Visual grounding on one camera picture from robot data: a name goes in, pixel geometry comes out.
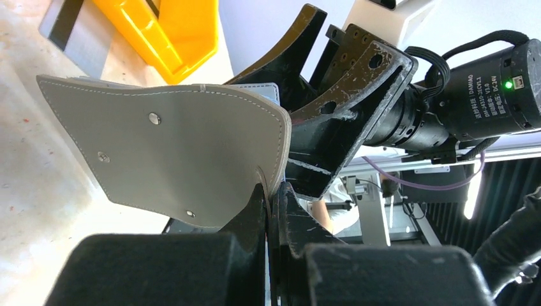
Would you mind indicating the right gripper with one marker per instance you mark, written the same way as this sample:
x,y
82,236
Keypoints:
x,y
456,104

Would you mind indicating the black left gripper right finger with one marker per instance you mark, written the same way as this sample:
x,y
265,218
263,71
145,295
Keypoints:
x,y
310,266

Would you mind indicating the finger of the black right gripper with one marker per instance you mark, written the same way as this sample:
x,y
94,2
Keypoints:
x,y
283,63
327,133

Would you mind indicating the grey card on table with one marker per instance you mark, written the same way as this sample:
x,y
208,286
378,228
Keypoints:
x,y
81,32

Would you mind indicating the person in white shirt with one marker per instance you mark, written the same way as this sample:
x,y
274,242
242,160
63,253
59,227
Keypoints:
x,y
334,220

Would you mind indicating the yellow plastic bin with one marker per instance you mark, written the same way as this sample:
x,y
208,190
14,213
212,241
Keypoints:
x,y
175,41

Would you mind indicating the grey leather card holder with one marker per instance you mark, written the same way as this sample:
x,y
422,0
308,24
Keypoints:
x,y
191,152

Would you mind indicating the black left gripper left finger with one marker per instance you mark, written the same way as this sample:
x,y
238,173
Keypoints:
x,y
222,268

